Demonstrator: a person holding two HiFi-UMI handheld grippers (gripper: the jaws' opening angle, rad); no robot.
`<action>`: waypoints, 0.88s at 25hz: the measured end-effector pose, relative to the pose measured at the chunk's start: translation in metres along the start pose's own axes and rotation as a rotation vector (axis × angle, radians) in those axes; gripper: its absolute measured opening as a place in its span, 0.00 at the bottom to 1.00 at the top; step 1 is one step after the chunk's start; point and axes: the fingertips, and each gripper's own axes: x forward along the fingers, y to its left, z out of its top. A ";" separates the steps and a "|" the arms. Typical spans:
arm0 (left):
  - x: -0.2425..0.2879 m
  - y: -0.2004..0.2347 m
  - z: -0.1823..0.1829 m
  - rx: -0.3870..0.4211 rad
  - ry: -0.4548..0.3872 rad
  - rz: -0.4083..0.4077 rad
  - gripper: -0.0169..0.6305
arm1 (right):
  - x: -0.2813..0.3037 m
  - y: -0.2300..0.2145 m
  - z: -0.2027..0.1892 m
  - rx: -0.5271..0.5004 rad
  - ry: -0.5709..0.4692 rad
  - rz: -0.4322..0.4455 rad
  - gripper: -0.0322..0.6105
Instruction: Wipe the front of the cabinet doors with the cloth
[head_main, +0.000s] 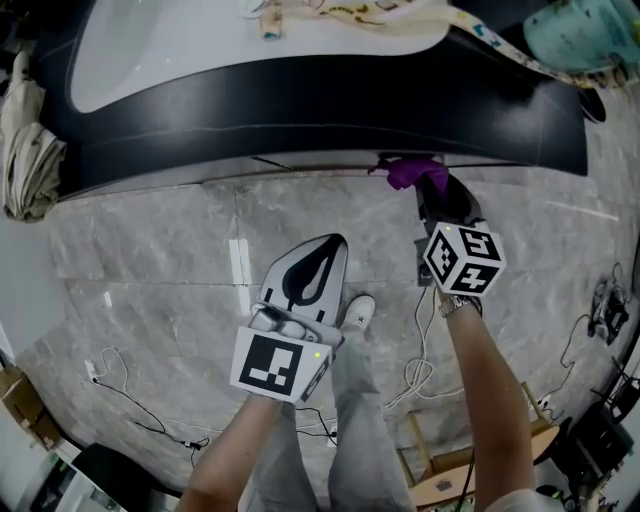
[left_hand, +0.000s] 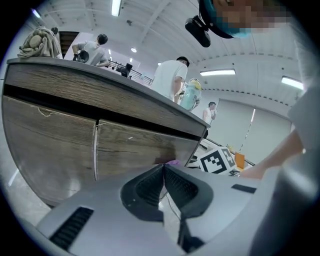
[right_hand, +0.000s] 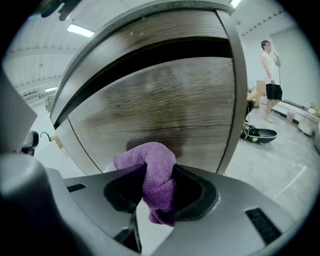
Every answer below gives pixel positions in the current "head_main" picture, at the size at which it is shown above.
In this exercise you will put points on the dark wooden sink cabinet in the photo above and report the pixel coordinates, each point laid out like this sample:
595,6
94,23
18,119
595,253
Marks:
300,115

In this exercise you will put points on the white socket strip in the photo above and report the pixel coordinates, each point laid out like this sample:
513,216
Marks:
544,405

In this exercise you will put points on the silver wristwatch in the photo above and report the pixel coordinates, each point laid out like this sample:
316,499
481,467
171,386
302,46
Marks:
456,305

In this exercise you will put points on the person's left forearm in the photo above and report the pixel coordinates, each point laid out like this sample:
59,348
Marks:
225,450

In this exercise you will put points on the person's grey trousers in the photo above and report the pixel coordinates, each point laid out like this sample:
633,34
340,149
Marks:
360,425

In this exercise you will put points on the person's white shirt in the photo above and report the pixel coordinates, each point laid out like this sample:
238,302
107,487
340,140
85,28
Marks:
515,500

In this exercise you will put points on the person's right forearm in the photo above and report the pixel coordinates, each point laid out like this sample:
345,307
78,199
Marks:
485,390

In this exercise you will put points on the brown wooden cabinet door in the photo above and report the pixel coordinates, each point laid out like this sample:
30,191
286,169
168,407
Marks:
175,181
325,167

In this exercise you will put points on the teal cartoon water bottle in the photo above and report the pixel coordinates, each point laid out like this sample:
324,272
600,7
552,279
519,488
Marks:
575,35

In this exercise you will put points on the white sink basin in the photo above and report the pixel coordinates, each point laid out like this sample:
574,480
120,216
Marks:
200,50

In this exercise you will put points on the black equipment pile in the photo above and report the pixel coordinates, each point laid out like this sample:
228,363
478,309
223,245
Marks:
605,430

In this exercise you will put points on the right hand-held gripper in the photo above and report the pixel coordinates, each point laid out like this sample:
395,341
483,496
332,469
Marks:
467,260

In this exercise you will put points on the beige folded umbrella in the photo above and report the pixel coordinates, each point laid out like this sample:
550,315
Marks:
30,165

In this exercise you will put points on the white shelf unit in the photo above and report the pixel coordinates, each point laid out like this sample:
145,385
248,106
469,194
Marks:
45,480

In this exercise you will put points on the wooden stool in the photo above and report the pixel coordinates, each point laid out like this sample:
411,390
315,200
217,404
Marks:
500,465

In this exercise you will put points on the black shell backpack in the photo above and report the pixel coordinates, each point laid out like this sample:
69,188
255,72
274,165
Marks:
592,107

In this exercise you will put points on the white power strip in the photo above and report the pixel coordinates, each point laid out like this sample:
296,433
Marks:
91,370

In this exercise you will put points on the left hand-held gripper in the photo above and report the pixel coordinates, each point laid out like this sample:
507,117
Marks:
270,365

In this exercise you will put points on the person's right white shoe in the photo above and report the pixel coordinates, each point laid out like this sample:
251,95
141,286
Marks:
359,312

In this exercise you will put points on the purple cloth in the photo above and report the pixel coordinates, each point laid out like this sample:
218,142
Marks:
410,172

